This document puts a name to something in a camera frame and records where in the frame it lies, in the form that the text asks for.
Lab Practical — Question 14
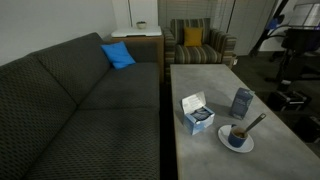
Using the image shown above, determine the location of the blue mug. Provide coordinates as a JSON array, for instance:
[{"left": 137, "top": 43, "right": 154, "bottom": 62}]
[{"left": 227, "top": 124, "right": 250, "bottom": 149}]

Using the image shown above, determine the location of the brown wooden side table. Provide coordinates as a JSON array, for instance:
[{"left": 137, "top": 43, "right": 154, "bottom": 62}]
[{"left": 109, "top": 34, "right": 165, "bottom": 83}]

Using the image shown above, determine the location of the open white blue tea box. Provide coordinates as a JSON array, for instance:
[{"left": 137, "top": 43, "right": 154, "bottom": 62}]
[{"left": 180, "top": 91, "right": 216, "bottom": 136}]

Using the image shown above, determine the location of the striped fabric armchair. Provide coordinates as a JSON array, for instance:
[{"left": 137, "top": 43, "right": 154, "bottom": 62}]
[{"left": 162, "top": 17, "right": 238, "bottom": 83}]

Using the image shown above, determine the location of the blue throw cushion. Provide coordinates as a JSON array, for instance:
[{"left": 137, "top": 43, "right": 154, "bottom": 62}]
[{"left": 100, "top": 40, "right": 137, "bottom": 71}]

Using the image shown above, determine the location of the white flat board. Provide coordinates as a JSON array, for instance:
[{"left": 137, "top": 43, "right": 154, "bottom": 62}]
[{"left": 110, "top": 26, "right": 163, "bottom": 38}]

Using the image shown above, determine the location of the yellow throw cushion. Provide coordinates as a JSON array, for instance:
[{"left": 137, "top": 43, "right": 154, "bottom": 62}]
[{"left": 183, "top": 26, "right": 204, "bottom": 48}]

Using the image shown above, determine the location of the white plate with cup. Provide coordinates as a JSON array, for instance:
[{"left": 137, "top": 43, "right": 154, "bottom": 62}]
[{"left": 217, "top": 124, "right": 255, "bottom": 154}]

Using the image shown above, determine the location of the tall blue carton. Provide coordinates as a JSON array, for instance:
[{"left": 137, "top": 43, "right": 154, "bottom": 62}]
[{"left": 229, "top": 87, "right": 255, "bottom": 121}]

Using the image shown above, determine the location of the dark grey fabric sofa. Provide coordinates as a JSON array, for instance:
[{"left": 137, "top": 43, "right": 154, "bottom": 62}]
[{"left": 0, "top": 32, "right": 161, "bottom": 180}]

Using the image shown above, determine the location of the black equipment box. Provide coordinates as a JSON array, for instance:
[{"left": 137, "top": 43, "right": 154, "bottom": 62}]
[{"left": 266, "top": 89, "right": 313, "bottom": 113}]

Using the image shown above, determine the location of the black bag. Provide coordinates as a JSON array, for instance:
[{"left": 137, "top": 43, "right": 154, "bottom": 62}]
[{"left": 293, "top": 114, "right": 320, "bottom": 144}]

